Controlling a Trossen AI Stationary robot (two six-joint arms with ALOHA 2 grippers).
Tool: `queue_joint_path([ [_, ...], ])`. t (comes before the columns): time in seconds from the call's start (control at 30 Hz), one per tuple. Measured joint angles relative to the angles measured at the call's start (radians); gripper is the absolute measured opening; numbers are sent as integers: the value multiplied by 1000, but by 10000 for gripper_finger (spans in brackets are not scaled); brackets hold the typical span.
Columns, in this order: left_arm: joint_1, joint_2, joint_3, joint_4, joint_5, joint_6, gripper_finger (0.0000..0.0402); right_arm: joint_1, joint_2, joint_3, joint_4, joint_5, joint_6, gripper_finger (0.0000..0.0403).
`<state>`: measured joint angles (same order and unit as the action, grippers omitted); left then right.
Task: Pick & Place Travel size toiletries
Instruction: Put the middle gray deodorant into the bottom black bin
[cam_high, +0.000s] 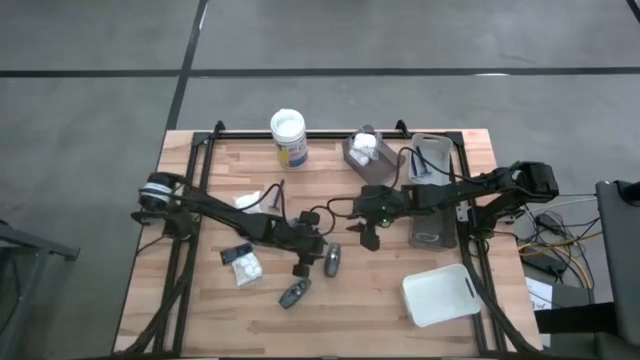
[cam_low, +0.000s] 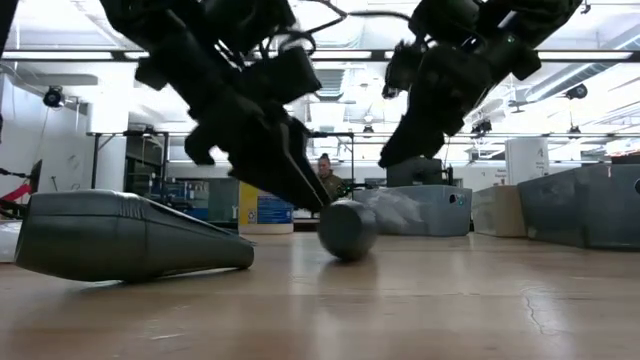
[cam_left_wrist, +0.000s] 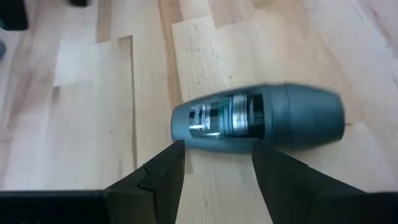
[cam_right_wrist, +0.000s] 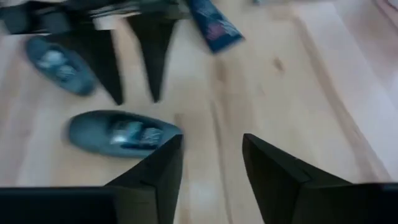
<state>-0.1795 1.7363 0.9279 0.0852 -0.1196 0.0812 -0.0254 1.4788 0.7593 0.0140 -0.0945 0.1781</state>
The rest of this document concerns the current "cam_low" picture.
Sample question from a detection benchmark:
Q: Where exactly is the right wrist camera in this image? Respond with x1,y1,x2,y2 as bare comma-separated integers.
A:
382,39,427,100

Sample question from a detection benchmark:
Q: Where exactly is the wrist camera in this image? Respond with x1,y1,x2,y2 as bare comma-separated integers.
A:
382,39,427,100
238,46,324,109

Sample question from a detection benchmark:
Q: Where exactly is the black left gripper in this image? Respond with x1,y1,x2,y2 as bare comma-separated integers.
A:
183,87,332,212

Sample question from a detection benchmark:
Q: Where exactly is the person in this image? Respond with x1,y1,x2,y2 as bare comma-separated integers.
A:
317,153,347,202

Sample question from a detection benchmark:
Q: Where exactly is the black metal workstation frame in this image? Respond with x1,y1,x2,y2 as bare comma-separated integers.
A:
85,129,174,191

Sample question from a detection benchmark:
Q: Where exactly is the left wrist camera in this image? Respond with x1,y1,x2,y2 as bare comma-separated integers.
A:
238,46,324,109

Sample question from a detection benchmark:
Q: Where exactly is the pale translucent plastic bin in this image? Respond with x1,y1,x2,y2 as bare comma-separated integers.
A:
471,184,527,238

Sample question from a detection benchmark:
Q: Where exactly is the white column with sign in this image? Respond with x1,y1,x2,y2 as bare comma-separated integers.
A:
504,137,551,186

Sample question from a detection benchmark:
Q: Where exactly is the disinfecting wipes canister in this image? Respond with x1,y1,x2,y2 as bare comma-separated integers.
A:
237,180,295,235

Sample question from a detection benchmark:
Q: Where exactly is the grey translucent plastic bin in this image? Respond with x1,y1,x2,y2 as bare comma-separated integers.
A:
352,184,474,237
517,163,640,251

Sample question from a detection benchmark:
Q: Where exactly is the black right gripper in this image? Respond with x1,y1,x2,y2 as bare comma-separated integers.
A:
378,34,544,169

